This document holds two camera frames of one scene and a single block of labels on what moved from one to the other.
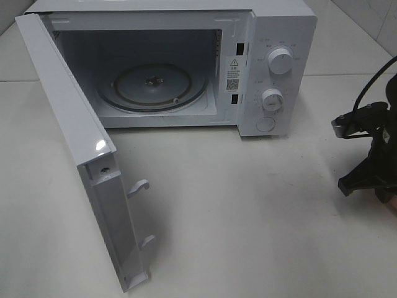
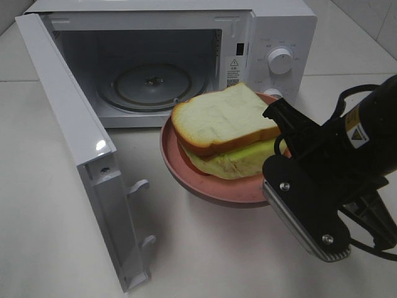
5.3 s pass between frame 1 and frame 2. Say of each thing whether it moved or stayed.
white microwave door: stayed
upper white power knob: stayed
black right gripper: moved
